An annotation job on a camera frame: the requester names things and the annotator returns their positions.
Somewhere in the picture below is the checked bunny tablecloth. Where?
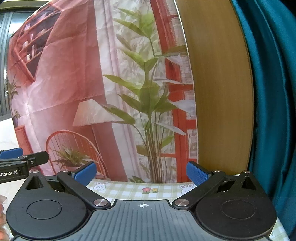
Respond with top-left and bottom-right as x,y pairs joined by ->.
85,179 -> 291,241

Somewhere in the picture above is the printed room backdrop cloth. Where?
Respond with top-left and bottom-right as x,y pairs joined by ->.
4,1 -> 197,183

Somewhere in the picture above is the wooden board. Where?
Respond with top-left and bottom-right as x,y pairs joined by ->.
176,1 -> 254,174

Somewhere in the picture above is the teal curtain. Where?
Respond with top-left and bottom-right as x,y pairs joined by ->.
232,1 -> 295,240

